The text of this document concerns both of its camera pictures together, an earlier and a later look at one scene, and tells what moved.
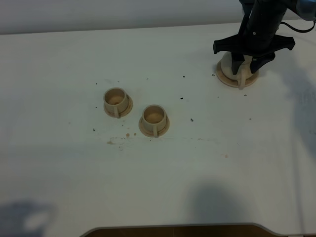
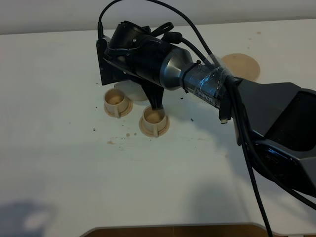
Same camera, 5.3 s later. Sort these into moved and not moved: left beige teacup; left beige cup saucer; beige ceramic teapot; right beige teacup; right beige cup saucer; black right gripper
Moved: beige ceramic teapot; black right gripper
Not moved: right beige cup saucer; left beige teacup; left beige cup saucer; right beige teacup
